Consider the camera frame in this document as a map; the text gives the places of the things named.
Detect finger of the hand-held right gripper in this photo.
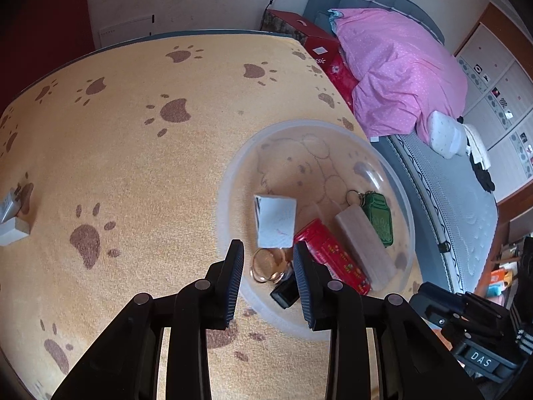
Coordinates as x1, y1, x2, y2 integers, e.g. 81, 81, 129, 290
410, 282, 465, 328

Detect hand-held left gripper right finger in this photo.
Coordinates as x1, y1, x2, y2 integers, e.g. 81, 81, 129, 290
292, 242, 486, 400

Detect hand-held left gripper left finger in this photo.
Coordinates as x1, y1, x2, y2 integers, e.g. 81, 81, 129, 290
50, 239, 246, 400

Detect black ribbed plastic cap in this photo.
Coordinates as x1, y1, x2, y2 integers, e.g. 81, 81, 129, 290
270, 273, 301, 310

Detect gold bangle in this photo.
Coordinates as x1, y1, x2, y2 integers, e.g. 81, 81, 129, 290
249, 248, 292, 285

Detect red printed tin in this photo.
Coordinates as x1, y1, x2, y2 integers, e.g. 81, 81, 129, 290
293, 219, 372, 296

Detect small white block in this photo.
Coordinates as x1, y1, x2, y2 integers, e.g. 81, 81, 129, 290
253, 194, 297, 248

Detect grey eraser block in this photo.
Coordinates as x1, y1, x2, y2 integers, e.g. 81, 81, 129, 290
334, 206, 397, 292

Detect green tin keychain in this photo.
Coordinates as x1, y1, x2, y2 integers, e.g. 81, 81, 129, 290
345, 189, 395, 246

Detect clear plastic bowl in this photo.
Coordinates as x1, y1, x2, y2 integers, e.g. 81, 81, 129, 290
217, 119, 417, 340

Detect colourful packets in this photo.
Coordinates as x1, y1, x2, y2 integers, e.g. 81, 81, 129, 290
487, 239, 523, 301

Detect grey mattress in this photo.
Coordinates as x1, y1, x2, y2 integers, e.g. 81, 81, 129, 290
375, 131, 500, 296

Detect black cloth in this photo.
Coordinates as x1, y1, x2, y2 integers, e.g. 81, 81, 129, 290
470, 154, 496, 193

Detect white cloth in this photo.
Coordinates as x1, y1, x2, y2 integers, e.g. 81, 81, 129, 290
461, 123, 493, 169

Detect white dotted pillow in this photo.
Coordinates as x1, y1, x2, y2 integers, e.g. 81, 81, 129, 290
428, 110, 468, 160

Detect tan paw-print blanket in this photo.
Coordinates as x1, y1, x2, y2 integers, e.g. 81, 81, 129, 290
0, 31, 421, 400

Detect red patterned bag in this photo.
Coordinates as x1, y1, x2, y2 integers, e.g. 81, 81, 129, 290
325, 52, 359, 113

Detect long white block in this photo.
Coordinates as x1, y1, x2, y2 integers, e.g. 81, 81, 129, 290
0, 217, 31, 246

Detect white panelled wardrobe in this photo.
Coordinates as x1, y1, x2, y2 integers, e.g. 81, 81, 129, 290
453, 2, 533, 214

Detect pink dotted duvet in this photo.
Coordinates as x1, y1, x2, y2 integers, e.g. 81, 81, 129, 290
327, 7, 469, 142

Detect red cardboard box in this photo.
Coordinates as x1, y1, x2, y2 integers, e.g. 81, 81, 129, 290
266, 8, 341, 67

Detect white USB wall charger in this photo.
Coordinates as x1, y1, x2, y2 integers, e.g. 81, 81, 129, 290
0, 189, 23, 223

